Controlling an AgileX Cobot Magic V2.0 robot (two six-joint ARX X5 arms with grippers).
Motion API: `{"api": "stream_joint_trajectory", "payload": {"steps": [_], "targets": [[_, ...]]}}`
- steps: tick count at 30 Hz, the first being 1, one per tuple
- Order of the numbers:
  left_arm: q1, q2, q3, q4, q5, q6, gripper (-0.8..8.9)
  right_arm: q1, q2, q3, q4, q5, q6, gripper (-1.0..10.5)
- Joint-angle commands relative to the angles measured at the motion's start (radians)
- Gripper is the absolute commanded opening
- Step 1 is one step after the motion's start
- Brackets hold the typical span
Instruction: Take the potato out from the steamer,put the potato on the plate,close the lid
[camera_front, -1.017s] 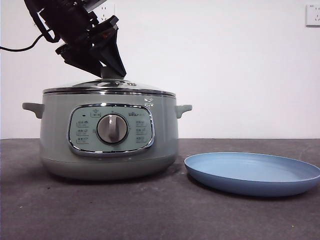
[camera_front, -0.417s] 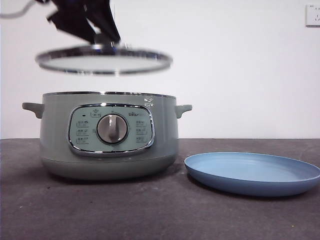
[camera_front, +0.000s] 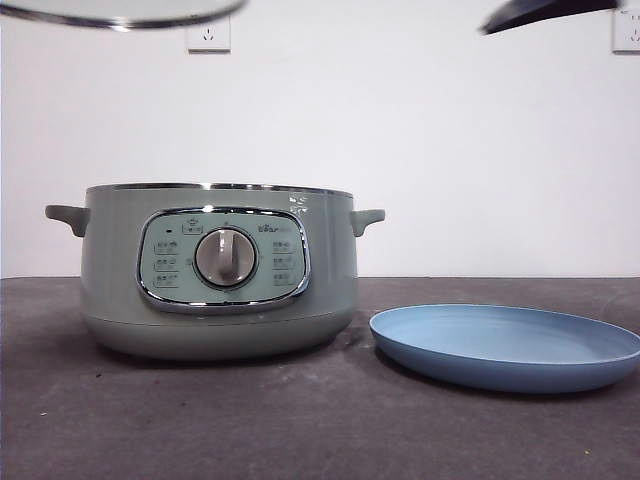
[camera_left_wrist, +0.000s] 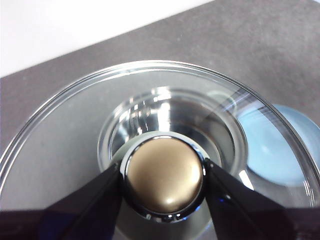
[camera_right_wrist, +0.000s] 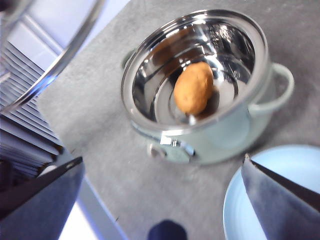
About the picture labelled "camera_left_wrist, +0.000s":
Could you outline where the blue round plate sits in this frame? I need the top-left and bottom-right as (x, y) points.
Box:
(234, 103), (320, 189)

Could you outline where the glass lid with green knob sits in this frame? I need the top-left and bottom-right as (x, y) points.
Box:
(0, 59), (320, 240)

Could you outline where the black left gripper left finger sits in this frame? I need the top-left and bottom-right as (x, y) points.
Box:
(0, 162), (125, 240)

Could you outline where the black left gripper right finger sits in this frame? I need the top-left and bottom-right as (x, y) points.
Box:
(203, 158), (320, 240)

